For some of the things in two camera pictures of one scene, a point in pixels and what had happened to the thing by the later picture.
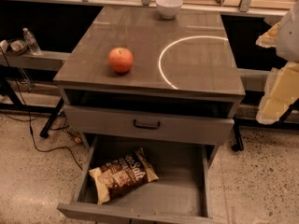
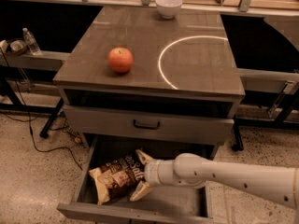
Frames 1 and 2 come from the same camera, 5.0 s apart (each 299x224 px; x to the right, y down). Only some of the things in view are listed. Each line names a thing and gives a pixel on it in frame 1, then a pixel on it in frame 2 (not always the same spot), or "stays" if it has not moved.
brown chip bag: x=121 y=175 stays
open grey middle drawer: x=180 y=195 stays
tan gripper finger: x=269 y=38 to x=177 y=172
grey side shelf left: x=47 y=61 stays
